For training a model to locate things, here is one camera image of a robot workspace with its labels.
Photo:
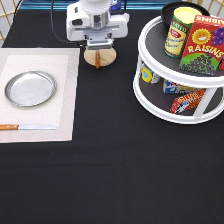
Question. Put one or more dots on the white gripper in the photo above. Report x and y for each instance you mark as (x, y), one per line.
(83, 16)

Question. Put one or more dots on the wooden handled fork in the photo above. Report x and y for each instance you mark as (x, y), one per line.
(97, 60)

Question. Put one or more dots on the round silver metal plate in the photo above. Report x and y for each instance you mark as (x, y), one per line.
(30, 88)

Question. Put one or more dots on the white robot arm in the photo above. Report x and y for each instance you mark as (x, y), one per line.
(91, 20)

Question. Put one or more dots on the round wooden coaster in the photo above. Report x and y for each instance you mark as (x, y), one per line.
(107, 56)

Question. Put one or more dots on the beige woven placemat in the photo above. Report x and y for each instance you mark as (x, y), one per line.
(58, 111)

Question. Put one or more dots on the blue yellow small package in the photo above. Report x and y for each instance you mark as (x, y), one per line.
(148, 75)

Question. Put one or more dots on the black bowl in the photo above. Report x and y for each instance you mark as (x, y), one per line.
(168, 10)

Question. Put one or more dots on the yellow lidded green can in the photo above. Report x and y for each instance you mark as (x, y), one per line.
(180, 27)

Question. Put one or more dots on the white two-tier turntable rack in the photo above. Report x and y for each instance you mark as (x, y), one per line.
(151, 52)

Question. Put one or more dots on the white blue small carton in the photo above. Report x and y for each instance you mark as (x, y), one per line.
(172, 87)

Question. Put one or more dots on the red raisins box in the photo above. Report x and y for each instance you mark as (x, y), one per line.
(204, 49)

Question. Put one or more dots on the red orange snack box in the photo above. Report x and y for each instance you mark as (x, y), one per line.
(187, 101)

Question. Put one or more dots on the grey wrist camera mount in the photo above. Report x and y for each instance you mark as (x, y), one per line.
(98, 39)

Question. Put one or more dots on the wooden handled knife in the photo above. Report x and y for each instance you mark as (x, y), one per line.
(26, 127)

